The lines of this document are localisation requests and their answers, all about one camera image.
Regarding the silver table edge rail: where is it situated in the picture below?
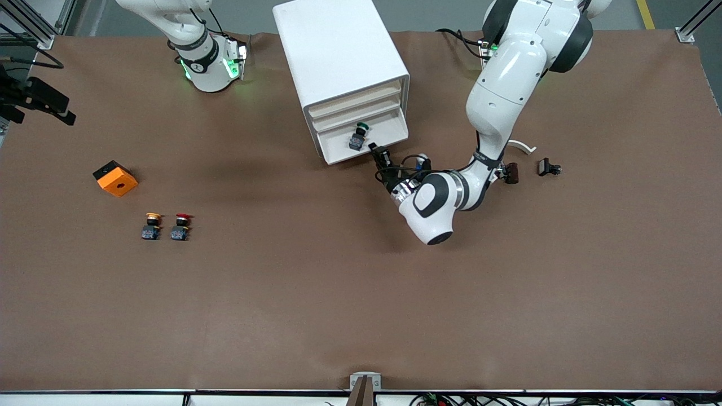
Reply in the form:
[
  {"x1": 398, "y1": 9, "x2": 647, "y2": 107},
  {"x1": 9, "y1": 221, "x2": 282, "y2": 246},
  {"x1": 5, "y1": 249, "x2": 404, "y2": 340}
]
[{"x1": 0, "y1": 388, "x2": 722, "y2": 395}]

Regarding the aluminium frame post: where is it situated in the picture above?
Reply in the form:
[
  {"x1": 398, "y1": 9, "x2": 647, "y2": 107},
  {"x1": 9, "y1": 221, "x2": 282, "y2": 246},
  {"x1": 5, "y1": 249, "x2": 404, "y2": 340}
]
[
  {"x1": 0, "y1": 0, "x2": 77, "y2": 51},
  {"x1": 676, "y1": 0, "x2": 722, "y2": 45}
]

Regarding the red push button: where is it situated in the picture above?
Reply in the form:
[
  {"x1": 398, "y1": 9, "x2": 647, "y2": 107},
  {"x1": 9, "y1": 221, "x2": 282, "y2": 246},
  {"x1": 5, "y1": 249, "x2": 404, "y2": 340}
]
[{"x1": 171, "y1": 213, "x2": 194, "y2": 242}]

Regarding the green push button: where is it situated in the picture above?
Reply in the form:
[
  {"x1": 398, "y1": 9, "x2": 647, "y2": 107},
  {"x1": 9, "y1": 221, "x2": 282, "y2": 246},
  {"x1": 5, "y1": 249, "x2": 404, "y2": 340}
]
[{"x1": 348, "y1": 121, "x2": 370, "y2": 152}]

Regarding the grey metal bracket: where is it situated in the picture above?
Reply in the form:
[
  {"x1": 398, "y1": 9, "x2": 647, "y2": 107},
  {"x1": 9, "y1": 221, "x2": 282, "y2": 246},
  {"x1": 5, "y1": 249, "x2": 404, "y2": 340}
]
[{"x1": 350, "y1": 372, "x2": 382, "y2": 391}]

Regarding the black base cable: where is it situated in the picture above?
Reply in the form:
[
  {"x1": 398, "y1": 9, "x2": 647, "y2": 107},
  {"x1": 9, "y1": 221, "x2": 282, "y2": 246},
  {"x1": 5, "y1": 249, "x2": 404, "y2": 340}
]
[{"x1": 436, "y1": 27, "x2": 486, "y2": 57}]

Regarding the yellow push button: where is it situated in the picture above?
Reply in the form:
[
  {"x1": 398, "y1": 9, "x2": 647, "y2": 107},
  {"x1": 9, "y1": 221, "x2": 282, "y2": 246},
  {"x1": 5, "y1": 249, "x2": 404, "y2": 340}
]
[{"x1": 141, "y1": 213, "x2": 164, "y2": 241}]

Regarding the orange and black box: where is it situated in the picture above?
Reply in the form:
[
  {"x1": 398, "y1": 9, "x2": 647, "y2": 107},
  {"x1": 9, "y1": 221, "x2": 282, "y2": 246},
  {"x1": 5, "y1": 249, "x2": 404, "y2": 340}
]
[{"x1": 93, "y1": 160, "x2": 139, "y2": 198}]

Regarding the brown table cover sheet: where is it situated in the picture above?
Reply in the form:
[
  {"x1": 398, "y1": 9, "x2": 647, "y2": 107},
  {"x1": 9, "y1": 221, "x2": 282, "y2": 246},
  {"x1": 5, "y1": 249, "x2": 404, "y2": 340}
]
[{"x1": 0, "y1": 29, "x2": 722, "y2": 391}]

